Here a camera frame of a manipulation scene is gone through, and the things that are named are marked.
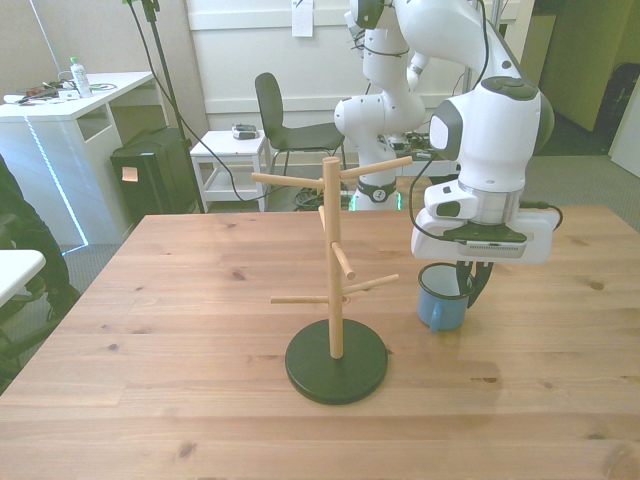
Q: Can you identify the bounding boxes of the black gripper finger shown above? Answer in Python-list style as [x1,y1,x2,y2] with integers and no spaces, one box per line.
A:
[455,260,474,297]
[469,261,495,308]

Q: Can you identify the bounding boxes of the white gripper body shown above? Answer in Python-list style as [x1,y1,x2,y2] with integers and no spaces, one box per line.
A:
[410,206,554,266]

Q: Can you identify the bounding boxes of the blue enamel mug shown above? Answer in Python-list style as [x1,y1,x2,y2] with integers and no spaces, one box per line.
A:
[417,263,474,334]

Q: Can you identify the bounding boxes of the wooden mug tree black base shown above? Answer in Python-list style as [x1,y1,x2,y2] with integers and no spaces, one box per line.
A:
[251,155,414,406]

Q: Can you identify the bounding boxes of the black bag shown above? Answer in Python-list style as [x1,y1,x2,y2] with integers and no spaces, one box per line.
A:
[602,61,640,147]

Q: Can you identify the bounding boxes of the black chair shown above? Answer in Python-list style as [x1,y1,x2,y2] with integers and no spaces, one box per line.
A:
[254,72,347,176]

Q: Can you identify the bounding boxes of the white side table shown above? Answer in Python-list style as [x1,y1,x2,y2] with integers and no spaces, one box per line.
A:
[189,129,272,212]

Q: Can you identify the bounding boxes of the white paper sheet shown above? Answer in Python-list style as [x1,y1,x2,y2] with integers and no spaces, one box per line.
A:
[291,0,315,38]

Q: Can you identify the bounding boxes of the black computer tower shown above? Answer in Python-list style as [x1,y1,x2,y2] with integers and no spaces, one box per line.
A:
[109,128,195,227]

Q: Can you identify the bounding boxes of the black tripod stand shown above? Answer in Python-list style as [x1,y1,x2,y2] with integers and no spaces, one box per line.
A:
[121,0,207,215]

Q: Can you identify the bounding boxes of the white desk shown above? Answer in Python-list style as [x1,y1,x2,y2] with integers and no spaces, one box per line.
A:
[0,71,167,247]

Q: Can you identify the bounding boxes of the clear plastic bottle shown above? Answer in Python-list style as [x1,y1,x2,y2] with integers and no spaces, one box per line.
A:
[69,56,94,99]

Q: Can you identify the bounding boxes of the person in dark clothing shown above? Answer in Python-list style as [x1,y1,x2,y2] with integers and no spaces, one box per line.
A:
[0,153,82,324]

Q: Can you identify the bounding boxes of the white rounded table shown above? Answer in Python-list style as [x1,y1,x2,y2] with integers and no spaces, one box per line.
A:
[0,248,47,307]

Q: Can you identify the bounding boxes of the tools clutter on desk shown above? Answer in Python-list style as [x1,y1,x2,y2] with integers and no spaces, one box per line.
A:
[3,79,81,106]

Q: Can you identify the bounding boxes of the black camera cable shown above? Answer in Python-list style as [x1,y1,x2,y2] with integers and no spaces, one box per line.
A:
[408,149,564,244]

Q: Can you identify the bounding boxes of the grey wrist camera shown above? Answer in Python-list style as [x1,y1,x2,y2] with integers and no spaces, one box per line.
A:
[444,224,529,263]

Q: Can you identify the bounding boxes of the tangled floor cables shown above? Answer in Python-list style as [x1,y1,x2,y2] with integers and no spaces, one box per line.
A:
[292,183,352,212]

